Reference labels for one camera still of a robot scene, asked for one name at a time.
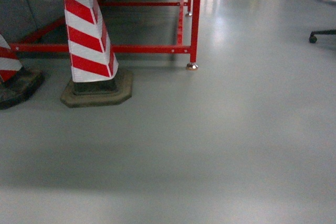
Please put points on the red and white traffic cone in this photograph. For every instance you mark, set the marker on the red and white traffic cone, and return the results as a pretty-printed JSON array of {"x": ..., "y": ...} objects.
[{"x": 96, "y": 79}]

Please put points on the red metal table frame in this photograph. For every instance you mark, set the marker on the red metal table frame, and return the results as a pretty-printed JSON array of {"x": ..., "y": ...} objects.
[{"x": 193, "y": 7}]

